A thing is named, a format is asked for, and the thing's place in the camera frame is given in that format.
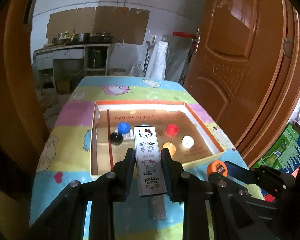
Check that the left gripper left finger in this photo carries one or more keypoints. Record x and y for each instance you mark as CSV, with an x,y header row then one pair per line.
x,y
123,177

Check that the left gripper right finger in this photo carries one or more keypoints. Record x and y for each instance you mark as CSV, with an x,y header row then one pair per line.
x,y
176,179

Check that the white Hello Kitty box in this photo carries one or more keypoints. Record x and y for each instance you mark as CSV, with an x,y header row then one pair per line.
x,y
149,169

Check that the light orange bottle cap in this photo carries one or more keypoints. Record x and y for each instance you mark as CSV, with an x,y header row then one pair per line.
x,y
171,147

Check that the orange cap with label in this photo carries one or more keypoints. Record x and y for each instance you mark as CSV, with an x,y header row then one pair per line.
x,y
217,166

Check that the white bottle cap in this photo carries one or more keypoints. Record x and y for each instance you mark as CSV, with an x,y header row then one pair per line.
x,y
187,142

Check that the black round cap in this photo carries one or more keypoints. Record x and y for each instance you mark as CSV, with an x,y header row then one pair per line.
x,y
116,138

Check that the red bottle cap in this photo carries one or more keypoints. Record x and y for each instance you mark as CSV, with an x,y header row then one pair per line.
x,y
172,130

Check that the blue bottle cap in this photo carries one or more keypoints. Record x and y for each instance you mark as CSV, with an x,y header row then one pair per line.
x,y
123,128

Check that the red carton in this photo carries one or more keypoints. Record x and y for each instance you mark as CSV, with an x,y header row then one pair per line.
x,y
267,197

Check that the green blue carton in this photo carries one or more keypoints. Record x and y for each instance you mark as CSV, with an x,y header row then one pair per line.
x,y
284,155

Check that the shallow cardboard tray box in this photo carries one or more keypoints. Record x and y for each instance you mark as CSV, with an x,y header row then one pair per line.
x,y
116,124

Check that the white hanging bag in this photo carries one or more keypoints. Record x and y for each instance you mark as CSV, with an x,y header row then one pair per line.
x,y
156,68

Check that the grey kitchen counter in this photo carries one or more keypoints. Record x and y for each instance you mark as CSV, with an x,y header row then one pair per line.
x,y
90,59

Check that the brown wooden door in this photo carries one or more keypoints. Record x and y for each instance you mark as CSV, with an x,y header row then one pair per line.
x,y
246,70

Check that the metal cooking pot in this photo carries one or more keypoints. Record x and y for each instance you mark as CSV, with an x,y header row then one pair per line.
x,y
82,37

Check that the red door handle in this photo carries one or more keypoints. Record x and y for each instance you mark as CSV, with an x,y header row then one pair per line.
x,y
183,34

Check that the cardboard sheet on wall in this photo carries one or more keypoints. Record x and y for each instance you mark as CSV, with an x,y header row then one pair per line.
x,y
126,25

